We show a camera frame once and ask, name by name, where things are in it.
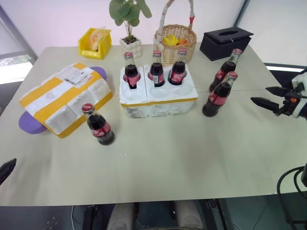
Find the green plant in white pot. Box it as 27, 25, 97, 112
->
109, 0, 153, 59

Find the black frame under table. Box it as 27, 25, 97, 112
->
204, 198, 229, 230
83, 204, 99, 230

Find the orange and white soft toy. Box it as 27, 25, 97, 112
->
89, 29, 106, 52

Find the wicker basket with handle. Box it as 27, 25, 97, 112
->
153, 0, 198, 66

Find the yellow plastic bin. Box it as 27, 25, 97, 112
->
78, 27, 112, 59

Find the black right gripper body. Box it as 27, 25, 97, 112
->
279, 89, 307, 117

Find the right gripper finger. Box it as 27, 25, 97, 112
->
250, 96, 282, 116
265, 86, 290, 98

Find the grey rounded shape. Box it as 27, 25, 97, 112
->
174, 200, 205, 230
106, 203, 135, 230

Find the purple plate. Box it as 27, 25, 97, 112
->
18, 66, 108, 135

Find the yellow toy fruit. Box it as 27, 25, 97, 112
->
164, 34, 179, 46

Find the white foam bottle crate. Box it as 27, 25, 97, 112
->
119, 64, 199, 118

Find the white foam lid yellow tape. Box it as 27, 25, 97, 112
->
19, 62, 114, 139

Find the black tissue box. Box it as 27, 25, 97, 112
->
199, 26, 254, 62

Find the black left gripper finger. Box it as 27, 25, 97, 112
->
0, 158, 18, 186

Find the glass cola bottle red cap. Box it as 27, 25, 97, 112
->
81, 103, 116, 146
147, 50, 166, 88
167, 48, 189, 86
209, 48, 243, 93
123, 51, 142, 90
201, 71, 239, 118

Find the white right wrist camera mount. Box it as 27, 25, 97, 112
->
291, 69, 307, 119

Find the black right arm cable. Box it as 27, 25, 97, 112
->
276, 163, 307, 230

